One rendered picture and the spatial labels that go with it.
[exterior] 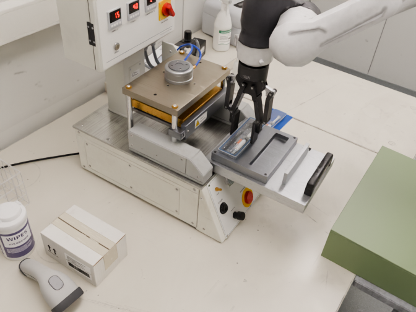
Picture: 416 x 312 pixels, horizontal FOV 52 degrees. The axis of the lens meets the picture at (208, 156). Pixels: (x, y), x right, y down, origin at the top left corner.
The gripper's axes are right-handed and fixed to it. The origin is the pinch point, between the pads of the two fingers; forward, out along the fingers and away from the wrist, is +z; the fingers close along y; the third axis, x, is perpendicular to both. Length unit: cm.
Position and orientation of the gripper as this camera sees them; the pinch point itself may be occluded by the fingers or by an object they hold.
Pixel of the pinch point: (244, 127)
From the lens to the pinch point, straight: 117.6
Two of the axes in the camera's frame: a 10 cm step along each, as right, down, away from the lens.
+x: 5.3, -5.3, 6.6
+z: -0.6, 7.6, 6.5
